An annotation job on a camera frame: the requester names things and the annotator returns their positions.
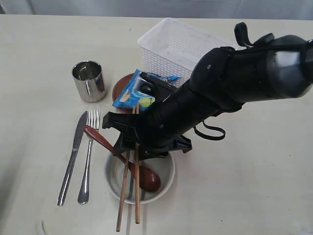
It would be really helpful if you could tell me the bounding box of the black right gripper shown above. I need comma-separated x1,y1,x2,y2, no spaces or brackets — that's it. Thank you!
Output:
102,112,192,160

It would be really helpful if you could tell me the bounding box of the wooden chopstick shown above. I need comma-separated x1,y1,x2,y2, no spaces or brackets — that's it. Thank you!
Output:
134,102,141,224
115,105,136,233

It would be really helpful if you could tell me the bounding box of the speckled white bowl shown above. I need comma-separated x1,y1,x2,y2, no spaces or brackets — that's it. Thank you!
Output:
105,154,175,204

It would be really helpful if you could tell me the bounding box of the dark brown wooden spoon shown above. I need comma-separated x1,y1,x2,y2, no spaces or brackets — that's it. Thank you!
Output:
83,125,161,192

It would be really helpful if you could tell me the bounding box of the blue chips snack bag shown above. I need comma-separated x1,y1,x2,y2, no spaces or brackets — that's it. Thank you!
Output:
112,70,180,111

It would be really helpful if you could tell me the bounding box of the brown round plate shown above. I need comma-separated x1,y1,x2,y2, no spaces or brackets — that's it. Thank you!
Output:
112,73,133,114

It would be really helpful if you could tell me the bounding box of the silver metal fork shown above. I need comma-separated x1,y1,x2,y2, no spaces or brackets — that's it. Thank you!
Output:
77,109,100,204

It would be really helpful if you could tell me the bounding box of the silver table knife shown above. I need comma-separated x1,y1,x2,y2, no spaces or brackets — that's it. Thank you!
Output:
57,111,88,206

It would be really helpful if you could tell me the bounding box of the clear drinking glass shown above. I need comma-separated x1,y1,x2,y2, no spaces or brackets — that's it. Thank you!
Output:
72,60,106,102

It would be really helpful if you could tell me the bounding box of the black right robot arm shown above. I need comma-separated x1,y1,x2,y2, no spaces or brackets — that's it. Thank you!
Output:
102,35,313,160

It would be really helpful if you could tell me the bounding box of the white perforated plastic basket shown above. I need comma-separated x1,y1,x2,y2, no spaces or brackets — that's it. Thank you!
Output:
137,18,237,88

